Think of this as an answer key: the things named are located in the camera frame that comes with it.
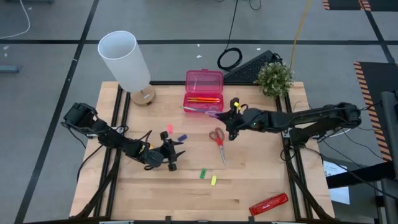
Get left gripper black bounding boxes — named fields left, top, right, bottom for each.
left=145, top=130, right=187, bottom=172

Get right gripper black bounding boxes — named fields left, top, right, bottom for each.
left=216, top=97, right=271, bottom=141

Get purple handled rainbow scissors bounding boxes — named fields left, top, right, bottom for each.
left=183, top=105, right=220, bottom=118

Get orange handled scissors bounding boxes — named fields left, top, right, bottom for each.
left=208, top=126, right=227, bottom=166

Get pink translucent pencil case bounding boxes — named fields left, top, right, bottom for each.
left=183, top=68, right=224, bottom=114

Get potted green plant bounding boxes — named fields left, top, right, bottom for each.
left=254, top=61, right=295, bottom=97

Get red stapler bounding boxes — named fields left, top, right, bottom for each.
left=248, top=192, right=289, bottom=217

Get white shade wooden lamp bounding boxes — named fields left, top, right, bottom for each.
left=98, top=30, right=156, bottom=107

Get white paper sheet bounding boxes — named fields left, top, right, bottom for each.
left=323, top=160, right=351, bottom=205

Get black floor beam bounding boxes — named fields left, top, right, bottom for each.
left=326, top=161, right=397, bottom=190

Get black hazard striped mat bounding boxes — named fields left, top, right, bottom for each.
left=322, top=0, right=398, bottom=12
left=353, top=61, right=398, bottom=162

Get grey floor block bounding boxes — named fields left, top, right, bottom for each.
left=0, top=64, right=22, bottom=74

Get black hanging coiled cable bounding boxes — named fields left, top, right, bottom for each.
left=216, top=0, right=244, bottom=72

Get yellow hanging cable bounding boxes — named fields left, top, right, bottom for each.
left=289, top=0, right=313, bottom=71

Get grey metal post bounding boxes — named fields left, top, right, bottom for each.
left=381, top=91, right=398, bottom=224

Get white floor cable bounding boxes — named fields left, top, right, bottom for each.
left=0, top=0, right=31, bottom=40

